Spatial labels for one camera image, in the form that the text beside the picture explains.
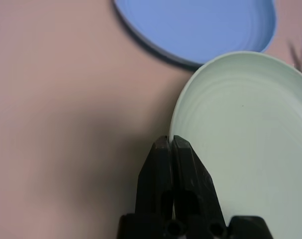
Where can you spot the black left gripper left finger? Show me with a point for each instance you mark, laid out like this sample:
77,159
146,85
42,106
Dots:
155,174

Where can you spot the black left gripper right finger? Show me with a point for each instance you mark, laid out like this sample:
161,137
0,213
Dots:
193,179

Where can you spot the light green plate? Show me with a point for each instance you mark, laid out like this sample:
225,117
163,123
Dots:
240,124

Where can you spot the light blue plate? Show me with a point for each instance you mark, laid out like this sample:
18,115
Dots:
190,25

